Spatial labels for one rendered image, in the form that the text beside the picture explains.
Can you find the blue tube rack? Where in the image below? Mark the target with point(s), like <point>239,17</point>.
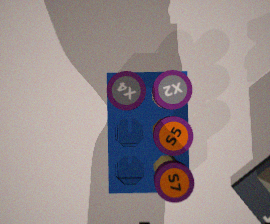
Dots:
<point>134,128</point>

